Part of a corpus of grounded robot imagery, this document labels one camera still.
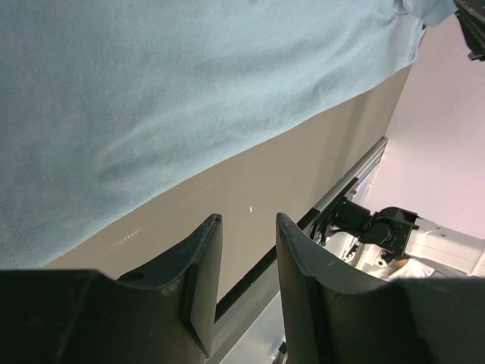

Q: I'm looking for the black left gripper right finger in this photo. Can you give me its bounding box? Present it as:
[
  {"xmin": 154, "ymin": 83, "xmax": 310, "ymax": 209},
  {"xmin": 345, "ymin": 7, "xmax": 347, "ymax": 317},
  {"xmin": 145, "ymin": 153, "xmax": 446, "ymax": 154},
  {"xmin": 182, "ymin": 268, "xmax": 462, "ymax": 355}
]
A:
[{"xmin": 276, "ymin": 213, "xmax": 484, "ymax": 363}]

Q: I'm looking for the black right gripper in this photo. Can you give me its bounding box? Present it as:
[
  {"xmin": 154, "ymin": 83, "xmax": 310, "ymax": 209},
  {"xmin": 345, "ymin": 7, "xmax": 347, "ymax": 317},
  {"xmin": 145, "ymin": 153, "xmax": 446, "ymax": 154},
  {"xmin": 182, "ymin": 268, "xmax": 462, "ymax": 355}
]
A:
[{"xmin": 454, "ymin": 0, "xmax": 485, "ymax": 61}]

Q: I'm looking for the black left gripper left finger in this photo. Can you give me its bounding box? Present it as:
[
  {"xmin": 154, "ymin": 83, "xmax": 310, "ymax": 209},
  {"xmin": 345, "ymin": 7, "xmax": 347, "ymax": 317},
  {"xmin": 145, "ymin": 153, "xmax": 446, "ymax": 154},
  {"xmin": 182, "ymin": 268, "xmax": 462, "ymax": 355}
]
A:
[{"xmin": 1, "ymin": 214, "xmax": 223, "ymax": 363}]

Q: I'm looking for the grey-blue t-shirt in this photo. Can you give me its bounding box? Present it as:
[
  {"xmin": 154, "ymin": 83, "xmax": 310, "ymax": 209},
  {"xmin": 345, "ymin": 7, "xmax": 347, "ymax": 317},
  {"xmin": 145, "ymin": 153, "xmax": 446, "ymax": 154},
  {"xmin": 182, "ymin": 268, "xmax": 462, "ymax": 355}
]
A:
[{"xmin": 1, "ymin": 0, "xmax": 456, "ymax": 269}]

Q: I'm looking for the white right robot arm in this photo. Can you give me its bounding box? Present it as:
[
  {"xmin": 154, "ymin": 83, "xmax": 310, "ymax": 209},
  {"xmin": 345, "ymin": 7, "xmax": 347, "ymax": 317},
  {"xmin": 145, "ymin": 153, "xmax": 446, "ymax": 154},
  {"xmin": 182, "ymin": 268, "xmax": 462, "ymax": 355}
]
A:
[{"xmin": 311, "ymin": 193, "xmax": 484, "ymax": 281}]

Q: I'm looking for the aluminium front frame rail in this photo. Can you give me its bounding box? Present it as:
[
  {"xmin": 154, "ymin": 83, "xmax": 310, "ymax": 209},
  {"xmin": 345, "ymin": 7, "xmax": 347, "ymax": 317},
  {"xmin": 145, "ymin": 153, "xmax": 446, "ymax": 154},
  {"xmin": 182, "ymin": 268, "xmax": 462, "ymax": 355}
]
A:
[{"xmin": 297, "ymin": 136, "xmax": 388, "ymax": 233}]

